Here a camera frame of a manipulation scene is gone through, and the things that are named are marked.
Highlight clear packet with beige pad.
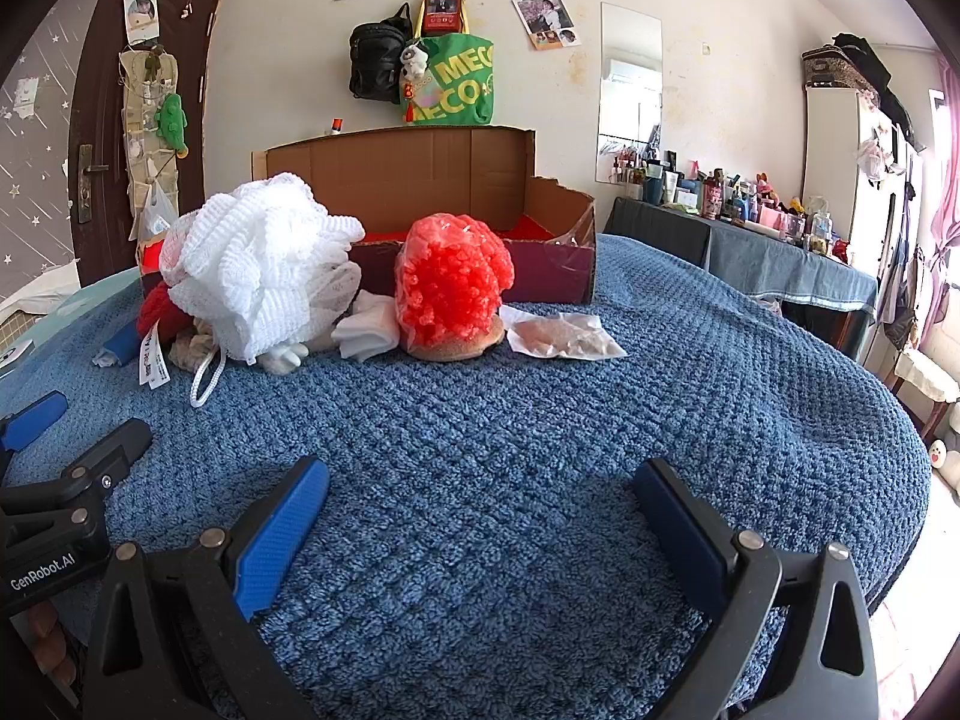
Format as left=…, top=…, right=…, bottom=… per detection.
left=499, top=304, right=628, bottom=361

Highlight hanging wall organizer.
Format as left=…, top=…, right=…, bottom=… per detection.
left=118, top=45, right=181, bottom=241

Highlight green plush toy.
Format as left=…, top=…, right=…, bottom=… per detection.
left=155, top=92, right=188, bottom=158

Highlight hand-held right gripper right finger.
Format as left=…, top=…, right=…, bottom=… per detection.
left=632, top=457, right=880, bottom=720

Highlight black backpack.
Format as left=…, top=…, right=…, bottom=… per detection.
left=349, top=4, right=413, bottom=104

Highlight wall mirror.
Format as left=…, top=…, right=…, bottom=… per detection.
left=595, top=2, right=665, bottom=185

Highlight patterned suitcase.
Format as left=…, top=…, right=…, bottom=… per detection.
left=801, top=45, right=871, bottom=89

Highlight red knit cloth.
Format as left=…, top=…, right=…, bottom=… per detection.
left=135, top=285, right=197, bottom=389

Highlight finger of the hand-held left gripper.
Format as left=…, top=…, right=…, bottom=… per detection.
left=0, top=418, right=154, bottom=542
left=0, top=392, right=70, bottom=475

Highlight pink curtain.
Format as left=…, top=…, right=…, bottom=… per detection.
left=919, top=56, right=960, bottom=350

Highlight blue cloth roll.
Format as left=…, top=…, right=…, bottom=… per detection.
left=94, top=330, right=143, bottom=368

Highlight white plastic bag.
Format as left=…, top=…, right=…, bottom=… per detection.
left=135, top=180, right=181, bottom=245

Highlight dark wooden door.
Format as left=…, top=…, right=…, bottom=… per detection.
left=67, top=0, right=224, bottom=286

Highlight white plush rabbit toy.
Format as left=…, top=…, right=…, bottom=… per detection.
left=259, top=330, right=338, bottom=376

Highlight white wardrobe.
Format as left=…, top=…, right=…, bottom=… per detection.
left=802, top=82, right=925, bottom=278

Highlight chair with cushion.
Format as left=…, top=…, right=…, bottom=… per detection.
left=889, top=345, right=957, bottom=440

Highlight green tote bag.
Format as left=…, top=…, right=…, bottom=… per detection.
left=409, top=0, right=496, bottom=126

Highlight tan round sponge pad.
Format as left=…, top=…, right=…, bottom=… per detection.
left=405, top=315, right=505, bottom=362

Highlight metal door handle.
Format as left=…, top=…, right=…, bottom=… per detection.
left=75, top=144, right=110, bottom=203

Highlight hanging clothes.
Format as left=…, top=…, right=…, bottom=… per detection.
left=874, top=187, right=946, bottom=350

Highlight photo on door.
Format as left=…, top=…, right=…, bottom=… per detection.
left=122, top=0, right=161, bottom=46

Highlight table with blue cloth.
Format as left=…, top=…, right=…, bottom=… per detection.
left=604, top=195, right=878, bottom=361

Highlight person's left hand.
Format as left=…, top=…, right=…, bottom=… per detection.
left=22, top=600, right=80, bottom=691

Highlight cardboard box with red lining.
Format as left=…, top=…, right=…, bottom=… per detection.
left=251, top=125, right=599, bottom=306

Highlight beige crochet item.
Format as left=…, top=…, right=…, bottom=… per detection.
left=169, top=319, right=218, bottom=372

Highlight red foam fruit net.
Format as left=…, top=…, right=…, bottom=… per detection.
left=395, top=214, right=515, bottom=353

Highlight white cloth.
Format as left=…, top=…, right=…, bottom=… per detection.
left=331, top=289, right=402, bottom=365

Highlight white plush doll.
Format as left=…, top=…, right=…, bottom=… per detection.
left=926, top=405, right=960, bottom=496

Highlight light blue bed sheet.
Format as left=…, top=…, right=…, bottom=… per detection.
left=0, top=268, right=142, bottom=368

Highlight white mesh bath loofah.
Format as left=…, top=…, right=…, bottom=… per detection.
left=161, top=172, right=366, bottom=410

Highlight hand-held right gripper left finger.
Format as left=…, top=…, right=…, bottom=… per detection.
left=81, top=454, right=331, bottom=720

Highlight blue knit blanket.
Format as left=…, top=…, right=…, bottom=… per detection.
left=0, top=232, right=933, bottom=720

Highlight wall photo collage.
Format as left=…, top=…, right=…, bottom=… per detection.
left=512, top=0, right=582, bottom=51

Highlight black clothing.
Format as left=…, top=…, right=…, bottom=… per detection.
left=832, top=32, right=927, bottom=151

